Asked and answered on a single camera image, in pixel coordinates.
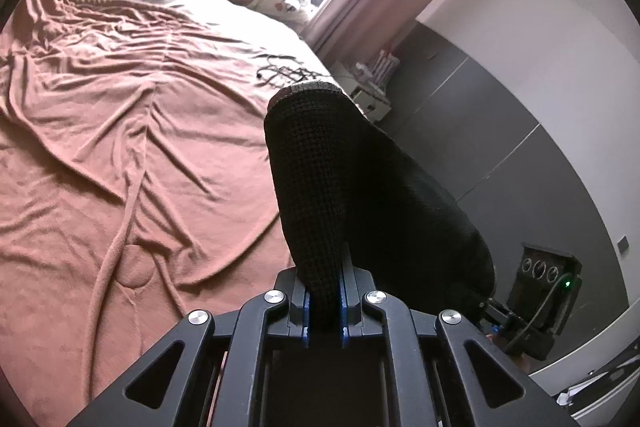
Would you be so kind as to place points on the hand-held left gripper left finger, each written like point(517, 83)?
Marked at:
point(306, 312)

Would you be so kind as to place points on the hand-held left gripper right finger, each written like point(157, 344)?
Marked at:
point(344, 312)

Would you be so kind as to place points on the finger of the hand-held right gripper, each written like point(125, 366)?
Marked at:
point(495, 317)

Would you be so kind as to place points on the black knitted garment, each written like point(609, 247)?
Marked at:
point(350, 182)

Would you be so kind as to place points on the white nightstand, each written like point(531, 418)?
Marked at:
point(370, 104)

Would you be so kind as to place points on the pink striped box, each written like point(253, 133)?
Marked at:
point(386, 64)

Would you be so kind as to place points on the small white plush toy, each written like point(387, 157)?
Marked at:
point(300, 2)

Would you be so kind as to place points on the wall socket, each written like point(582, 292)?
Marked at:
point(623, 244)

